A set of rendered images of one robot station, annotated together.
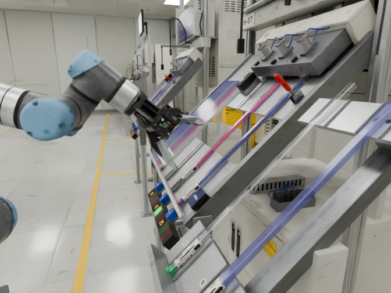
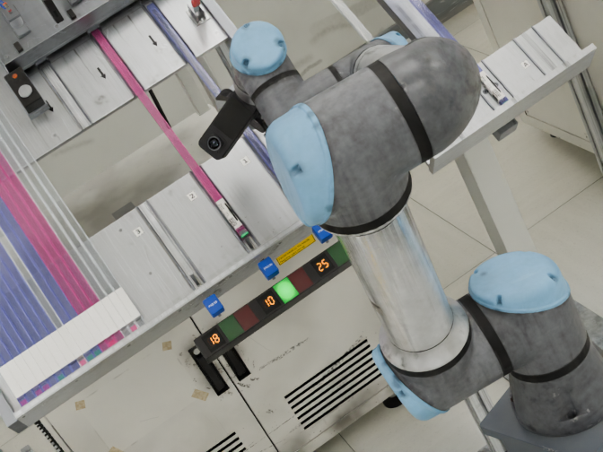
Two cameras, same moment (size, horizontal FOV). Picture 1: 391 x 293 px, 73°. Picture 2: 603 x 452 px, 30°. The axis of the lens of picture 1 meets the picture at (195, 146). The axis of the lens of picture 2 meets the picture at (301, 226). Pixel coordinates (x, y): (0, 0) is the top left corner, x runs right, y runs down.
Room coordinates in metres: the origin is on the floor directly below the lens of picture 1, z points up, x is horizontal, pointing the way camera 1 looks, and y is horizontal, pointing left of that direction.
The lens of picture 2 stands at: (0.54, 1.71, 1.63)
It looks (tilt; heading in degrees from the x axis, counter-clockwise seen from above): 29 degrees down; 276
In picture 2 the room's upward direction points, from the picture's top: 29 degrees counter-clockwise
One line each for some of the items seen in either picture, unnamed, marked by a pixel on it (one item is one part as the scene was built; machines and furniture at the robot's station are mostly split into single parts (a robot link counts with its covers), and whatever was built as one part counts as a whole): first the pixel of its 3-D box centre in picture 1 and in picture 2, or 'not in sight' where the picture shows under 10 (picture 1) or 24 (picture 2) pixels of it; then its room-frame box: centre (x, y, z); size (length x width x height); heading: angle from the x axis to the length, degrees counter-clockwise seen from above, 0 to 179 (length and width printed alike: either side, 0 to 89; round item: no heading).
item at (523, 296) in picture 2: not in sight; (522, 309); (0.47, 0.52, 0.72); 0.13 x 0.12 x 0.14; 8
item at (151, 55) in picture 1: (153, 85); not in sight; (5.62, 0.87, 0.95); 1.36 x 0.82 x 1.90; 107
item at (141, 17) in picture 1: (144, 24); not in sight; (5.58, 1.00, 2.10); 0.58 x 0.14 x 0.41; 17
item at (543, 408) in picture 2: not in sight; (555, 369); (0.46, 0.52, 0.60); 0.15 x 0.15 x 0.10
